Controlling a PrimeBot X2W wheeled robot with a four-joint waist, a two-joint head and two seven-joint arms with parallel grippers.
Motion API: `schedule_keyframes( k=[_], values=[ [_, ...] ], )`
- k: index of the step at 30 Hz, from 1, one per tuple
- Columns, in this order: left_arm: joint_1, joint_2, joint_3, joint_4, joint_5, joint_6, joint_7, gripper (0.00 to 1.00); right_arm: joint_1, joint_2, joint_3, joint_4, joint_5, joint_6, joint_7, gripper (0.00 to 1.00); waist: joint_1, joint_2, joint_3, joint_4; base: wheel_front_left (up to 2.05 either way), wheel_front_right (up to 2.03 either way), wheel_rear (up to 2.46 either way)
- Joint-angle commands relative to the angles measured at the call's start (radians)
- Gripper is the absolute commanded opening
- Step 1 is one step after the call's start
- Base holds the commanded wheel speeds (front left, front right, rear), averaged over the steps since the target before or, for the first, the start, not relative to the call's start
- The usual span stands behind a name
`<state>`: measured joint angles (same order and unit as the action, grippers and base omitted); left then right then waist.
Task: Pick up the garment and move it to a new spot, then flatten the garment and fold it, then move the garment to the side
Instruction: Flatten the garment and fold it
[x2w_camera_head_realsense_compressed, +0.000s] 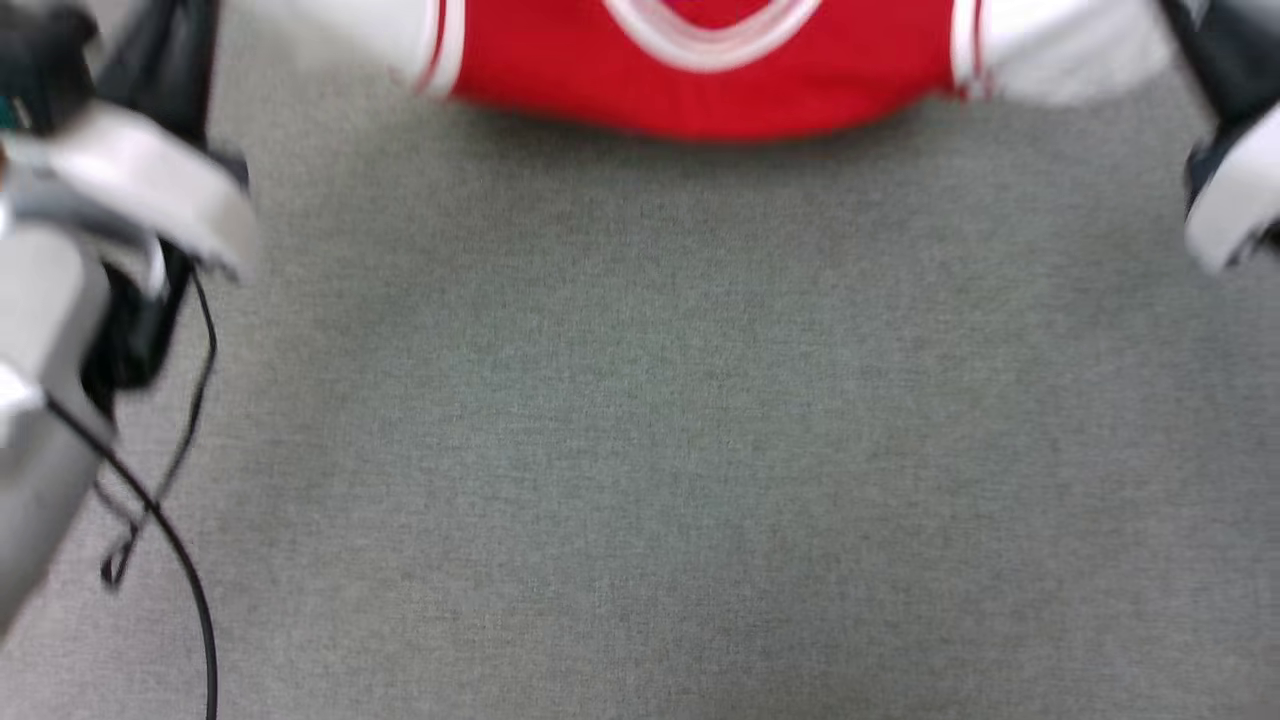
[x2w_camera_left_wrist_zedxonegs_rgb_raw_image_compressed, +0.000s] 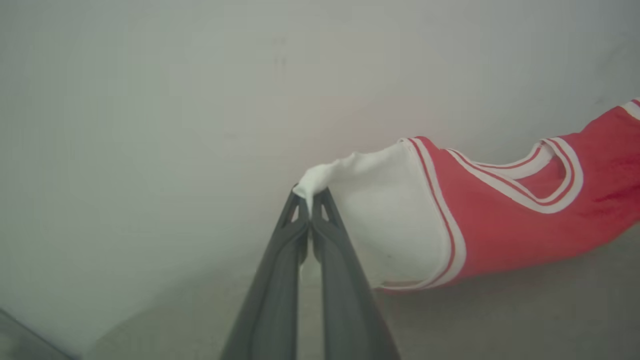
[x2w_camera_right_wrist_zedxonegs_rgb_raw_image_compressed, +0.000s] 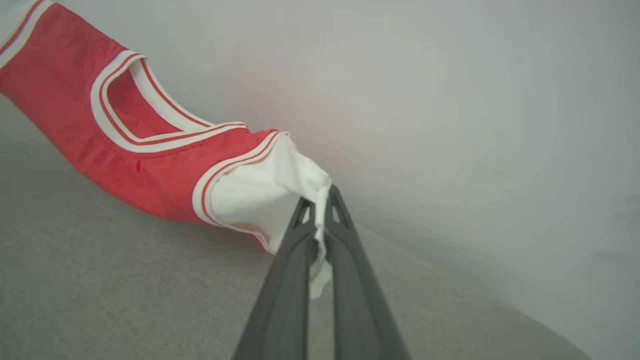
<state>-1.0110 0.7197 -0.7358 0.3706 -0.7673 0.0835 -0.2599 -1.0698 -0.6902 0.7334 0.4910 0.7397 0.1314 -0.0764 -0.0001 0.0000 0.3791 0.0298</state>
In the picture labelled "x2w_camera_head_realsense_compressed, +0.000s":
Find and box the red garment with white sleeves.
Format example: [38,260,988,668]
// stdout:
[230,0,1176,144]

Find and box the grey fabric sofa cushion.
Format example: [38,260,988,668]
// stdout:
[0,0,1280,720]

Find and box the thin black looped cable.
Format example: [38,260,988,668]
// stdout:
[98,268,220,591]

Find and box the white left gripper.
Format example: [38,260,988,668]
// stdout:
[0,0,259,283]

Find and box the thin black long cable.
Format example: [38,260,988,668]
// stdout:
[44,397,220,720]

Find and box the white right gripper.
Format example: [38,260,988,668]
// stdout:
[1158,0,1280,273]

